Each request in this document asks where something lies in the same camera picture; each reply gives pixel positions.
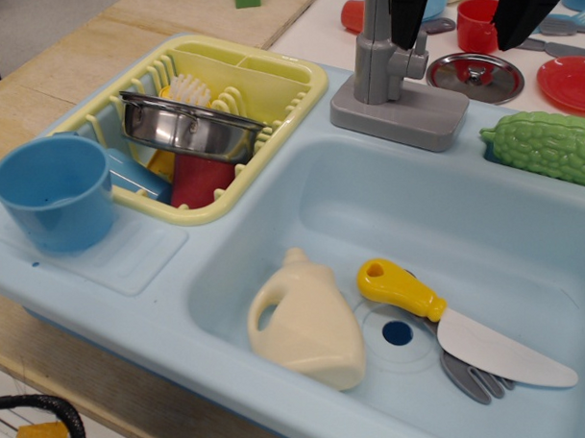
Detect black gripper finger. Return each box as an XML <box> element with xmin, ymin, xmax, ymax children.
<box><xmin>491</xmin><ymin>0</ymin><xmax>560</xmax><ymax>51</ymax></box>
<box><xmin>389</xmin><ymin>0</ymin><xmax>427</xmax><ymax>50</ymax></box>

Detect grey toy faucet with lever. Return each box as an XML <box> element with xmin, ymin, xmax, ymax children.
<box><xmin>329</xmin><ymin>0</ymin><xmax>469</xmax><ymax>153</ymax></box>

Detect grey toy fork on table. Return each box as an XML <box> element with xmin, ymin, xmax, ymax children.
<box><xmin>539</xmin><ymin>13</ymin><xmax>585</xmax><ymax>37</ymax></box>

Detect red toy cup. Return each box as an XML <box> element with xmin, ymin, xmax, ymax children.
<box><xmin>456</xmin><ymin>0</ymin><xmax>499</xmax><ymax>54</ymax></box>

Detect small red cup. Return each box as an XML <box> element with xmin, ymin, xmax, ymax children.
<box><xmin>340</xmin><ymin>0</ymin><xmax>365</xmax><ymax>34</ymax></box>

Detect steel pot lid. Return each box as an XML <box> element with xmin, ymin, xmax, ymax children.
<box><xmin>426</xmin><ymin>53</ymin><xmax>524</xmax><ymax>105</ymax></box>

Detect red toy plate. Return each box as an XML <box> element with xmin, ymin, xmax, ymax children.
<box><xmin>536</xmin><ymin>56</ymin><xmax>585</xmax><ymax>113</ymax></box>

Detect green toy bitter gourd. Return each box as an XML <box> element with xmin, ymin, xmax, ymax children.
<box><xmin>479</xmin><ymin>111</ymin><xmax>585</xmax><ymax>186</ymax></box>

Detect white yellow dish brush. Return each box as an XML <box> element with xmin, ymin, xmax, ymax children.
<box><xmin>159</xmin><ymin>74</ymin><xmax>211</xmax><ymax>107</ymax></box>

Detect yellow dish rack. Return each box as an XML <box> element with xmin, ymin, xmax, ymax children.
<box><xmin>43</xmin><ymin>35</ymin><xmax>329</xmax><ymax>226</ymax></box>

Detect stainless steel pot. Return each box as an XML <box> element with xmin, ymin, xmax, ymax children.
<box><xmin>119</xmin><ymin>91</ymin><xmax>264</xmax><ymax>164</ymax></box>

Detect red cup in rack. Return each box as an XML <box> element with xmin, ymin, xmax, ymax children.
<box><xmin>171</xmin><ymin>155</ymin><xmax>235</xmax><ymax>209</ymax></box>

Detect light blue toy sink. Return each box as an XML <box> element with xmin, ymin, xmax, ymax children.
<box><xmin>0</xmin><ymin>55</ymin><xmax>585</xmax><ymax>438</ymax></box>

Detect blue plate in rack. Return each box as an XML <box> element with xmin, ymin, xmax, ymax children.
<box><xmin>107</xmin><ymin>148</ymin><xmax>172</xmax><ymax>205</ymax></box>

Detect cream toy detergent bottle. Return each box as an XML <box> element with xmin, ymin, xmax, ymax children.
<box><xmin>247</xmin><ymin>248</ymin><xmax>367</xmax><ymax>390</ymax></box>

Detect blue plastic cup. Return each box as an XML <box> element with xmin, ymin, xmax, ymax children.
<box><xmin>0</xmin><ymin>134</ymin><xmax>114</xmax><ymax>254</ymax></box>

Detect grey utensil handle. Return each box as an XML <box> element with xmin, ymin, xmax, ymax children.
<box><xmin>421</xmin><ymin>17</ymin><xmax>457</xmax><ymax>36</ymax></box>

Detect yellow handled toy knife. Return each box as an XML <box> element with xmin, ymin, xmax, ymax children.
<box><xmin>356</xmin><ymin>258</ymin><xmax>579</xmax><ymax>388</ymax></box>

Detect black cable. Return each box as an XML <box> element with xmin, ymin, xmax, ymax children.
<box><xmin>0</xmin><ymin>393</ymin><xmax>86</xmax><ymax>438</ymax></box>

